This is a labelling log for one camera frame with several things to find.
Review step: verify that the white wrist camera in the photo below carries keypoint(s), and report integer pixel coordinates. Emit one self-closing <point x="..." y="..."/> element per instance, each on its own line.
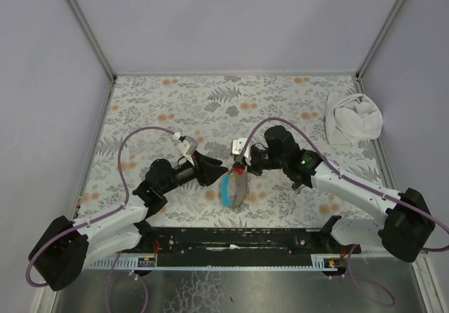
<point x="187" y="145"/>
<point x="237" y="146"/>

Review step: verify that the floral patterned table mat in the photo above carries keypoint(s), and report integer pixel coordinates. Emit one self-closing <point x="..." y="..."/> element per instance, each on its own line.
<point x="214" y="110"/>

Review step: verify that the aluminium frame left post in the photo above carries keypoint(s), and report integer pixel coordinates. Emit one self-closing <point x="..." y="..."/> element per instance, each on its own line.
<point x="91" y="39"/>

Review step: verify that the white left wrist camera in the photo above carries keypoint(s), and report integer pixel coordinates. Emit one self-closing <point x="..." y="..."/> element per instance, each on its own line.
<point x="187" y="145"/>

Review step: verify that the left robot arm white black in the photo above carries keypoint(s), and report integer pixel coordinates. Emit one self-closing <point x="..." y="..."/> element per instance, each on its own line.
<point x="68" y="246"/>

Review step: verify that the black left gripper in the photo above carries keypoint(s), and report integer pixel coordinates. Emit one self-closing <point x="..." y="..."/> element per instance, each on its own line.
<point x="199" y="168"/>

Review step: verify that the key with red tag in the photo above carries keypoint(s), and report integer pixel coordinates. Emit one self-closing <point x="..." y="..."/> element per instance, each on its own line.
<point x="239" y="170"/>

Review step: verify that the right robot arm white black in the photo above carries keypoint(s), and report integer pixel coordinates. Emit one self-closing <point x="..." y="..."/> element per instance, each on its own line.
<point x="400" y="221"/>

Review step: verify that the aluminium frame post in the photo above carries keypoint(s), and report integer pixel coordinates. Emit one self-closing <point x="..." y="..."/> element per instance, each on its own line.
<point x="91" y="39"/>
<point x="386" y="26"/>

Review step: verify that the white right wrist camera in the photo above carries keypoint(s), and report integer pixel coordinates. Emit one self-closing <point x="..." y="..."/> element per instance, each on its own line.
<point x="237" y="146"/>

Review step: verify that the aluminium frame right post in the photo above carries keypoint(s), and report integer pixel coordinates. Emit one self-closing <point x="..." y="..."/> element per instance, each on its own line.
<point x="386" y="26"/>

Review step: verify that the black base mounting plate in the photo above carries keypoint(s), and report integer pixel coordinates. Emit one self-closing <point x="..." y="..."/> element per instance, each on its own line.
<point x="311" y="241"/>

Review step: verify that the white slotted cable duct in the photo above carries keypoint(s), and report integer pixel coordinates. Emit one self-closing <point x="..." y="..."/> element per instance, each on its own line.
<point x="267" y="261"/>

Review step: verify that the crumpled white cloth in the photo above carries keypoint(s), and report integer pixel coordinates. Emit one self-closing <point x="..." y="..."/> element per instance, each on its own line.
<point x="352" y="118"/>

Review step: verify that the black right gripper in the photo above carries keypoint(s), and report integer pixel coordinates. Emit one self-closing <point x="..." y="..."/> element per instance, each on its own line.
<point x="248" y="165"/>

